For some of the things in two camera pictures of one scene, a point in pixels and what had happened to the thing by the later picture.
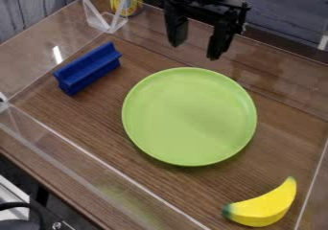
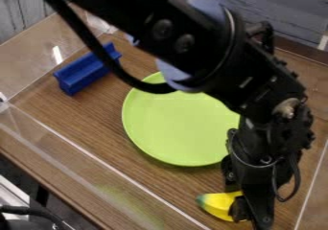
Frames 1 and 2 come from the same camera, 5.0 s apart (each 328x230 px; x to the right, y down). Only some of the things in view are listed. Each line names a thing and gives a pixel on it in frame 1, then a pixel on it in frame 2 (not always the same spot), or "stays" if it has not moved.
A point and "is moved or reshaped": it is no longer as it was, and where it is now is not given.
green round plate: [188, 116] stays
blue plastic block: [88, 68] stays
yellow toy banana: [265, 210] is moved or reshaped
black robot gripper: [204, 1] -> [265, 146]
